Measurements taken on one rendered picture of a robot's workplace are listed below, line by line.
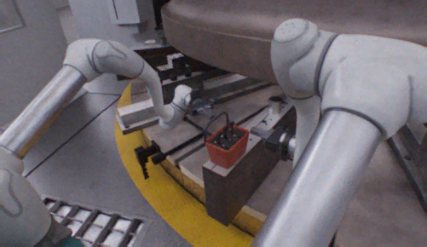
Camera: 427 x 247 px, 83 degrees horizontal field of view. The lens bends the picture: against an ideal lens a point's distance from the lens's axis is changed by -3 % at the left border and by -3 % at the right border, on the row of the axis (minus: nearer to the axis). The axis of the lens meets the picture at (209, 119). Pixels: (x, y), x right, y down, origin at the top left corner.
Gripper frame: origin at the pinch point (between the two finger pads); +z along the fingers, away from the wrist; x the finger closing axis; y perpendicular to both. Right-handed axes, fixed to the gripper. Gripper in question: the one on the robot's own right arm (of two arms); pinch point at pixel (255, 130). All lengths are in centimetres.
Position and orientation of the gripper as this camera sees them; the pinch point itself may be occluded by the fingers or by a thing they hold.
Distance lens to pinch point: 116.0
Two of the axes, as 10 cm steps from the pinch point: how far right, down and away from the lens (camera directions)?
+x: -6.1, 4.5, -6.4
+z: -7.9, -2.8, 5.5
